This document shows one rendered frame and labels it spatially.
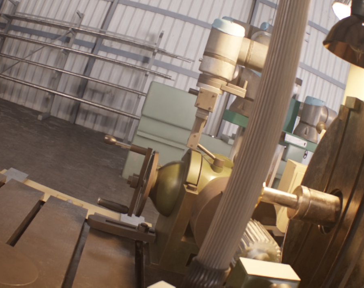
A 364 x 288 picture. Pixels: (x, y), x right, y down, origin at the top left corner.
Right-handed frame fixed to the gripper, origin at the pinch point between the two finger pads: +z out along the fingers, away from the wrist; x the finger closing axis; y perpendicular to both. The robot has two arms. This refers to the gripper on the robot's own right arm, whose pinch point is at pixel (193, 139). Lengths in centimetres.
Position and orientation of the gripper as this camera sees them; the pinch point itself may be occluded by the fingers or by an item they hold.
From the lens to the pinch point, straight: 116.5
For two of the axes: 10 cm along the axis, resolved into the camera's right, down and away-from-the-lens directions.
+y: -9.5, -3.2, 0.6
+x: -0.8, 0.8, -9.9
